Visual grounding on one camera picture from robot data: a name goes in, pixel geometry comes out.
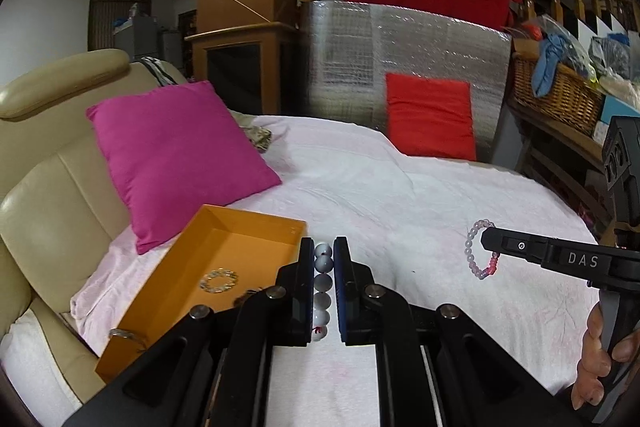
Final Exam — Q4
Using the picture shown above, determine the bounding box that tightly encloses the magenta pillow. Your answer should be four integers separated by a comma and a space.
86, 80, 283, 255

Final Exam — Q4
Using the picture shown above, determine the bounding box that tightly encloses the pile of plastic bags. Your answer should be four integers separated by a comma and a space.
587, 29, 640, 108

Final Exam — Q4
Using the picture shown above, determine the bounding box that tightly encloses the person's right hand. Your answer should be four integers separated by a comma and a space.
571, 302, 640, 410

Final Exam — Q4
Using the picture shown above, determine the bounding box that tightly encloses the silver foil insulation mat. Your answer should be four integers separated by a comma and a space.
298, 0, 513, 162

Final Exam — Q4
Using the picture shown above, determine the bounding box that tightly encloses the white bead bracelet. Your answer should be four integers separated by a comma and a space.
312, 243, 334, 343

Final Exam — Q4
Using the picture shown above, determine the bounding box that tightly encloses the wicker basket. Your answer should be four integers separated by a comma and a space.
510, 52, 608, 136

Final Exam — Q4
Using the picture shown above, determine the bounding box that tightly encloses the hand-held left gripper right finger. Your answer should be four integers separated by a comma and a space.
334, 236, 583, 427

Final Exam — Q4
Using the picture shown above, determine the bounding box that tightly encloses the red pillow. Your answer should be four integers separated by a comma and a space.
385, 73, 477, 162

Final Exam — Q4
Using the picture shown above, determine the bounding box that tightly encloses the wooden side table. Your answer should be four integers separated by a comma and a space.
510, 104, 618, 228

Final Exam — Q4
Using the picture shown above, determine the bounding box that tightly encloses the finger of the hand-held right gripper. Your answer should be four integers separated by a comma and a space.
480, 227, 551, 269

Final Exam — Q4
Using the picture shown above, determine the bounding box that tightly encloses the striped cloth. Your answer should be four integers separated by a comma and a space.
137, 57, 176, 88

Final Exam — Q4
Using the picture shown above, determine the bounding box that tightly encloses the silver bangle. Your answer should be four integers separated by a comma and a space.
109, 328, 147, 351

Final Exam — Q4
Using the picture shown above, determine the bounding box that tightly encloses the blue cloth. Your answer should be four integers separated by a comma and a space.
531, 32, 576, 98

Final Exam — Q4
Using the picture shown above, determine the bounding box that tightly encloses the pale pink blanket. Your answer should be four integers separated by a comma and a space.
70, 114, 601, 427

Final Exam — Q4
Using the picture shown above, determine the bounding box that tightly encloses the pink bead bracelet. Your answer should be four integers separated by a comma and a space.
464, 219, 501, 280

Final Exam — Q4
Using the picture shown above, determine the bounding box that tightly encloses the beige leather sofa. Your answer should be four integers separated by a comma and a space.
0, 48, 201, 408

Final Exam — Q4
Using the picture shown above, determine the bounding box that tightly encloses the white towel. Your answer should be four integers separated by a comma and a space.
0, 307, 101, 413

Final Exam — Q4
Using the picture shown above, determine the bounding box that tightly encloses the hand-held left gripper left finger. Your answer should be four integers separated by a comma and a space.
65, 237, 316, 427

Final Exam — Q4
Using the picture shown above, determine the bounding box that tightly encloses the light blue box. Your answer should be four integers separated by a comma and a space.
594, 99, 640, 142

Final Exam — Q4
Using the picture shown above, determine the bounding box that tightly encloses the grey refrigerator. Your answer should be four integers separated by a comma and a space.
114, 14, 181, 70

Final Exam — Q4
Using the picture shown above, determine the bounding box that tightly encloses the orange cardboard box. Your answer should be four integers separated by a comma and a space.
95, 204, 307, 384

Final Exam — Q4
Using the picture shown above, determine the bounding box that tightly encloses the camouflage cloth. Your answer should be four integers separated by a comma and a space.
227, 109, 273, 154

